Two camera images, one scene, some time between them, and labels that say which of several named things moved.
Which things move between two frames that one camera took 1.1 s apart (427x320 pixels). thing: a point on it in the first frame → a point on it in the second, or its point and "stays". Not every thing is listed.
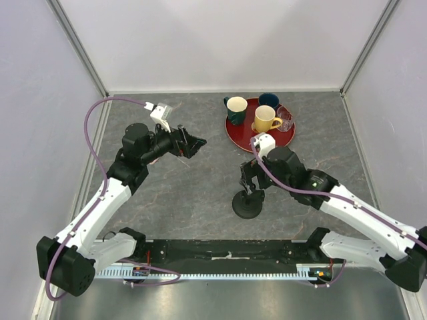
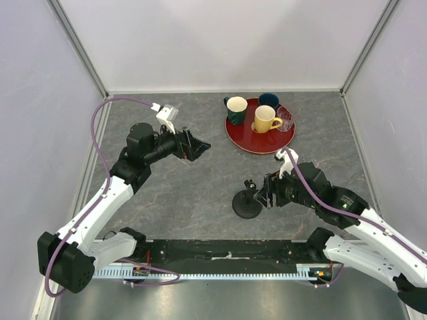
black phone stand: (247, 206) stays
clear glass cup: (286, 117) stays
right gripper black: (249, 169) → (272, 184)
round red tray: (240, 135) stays
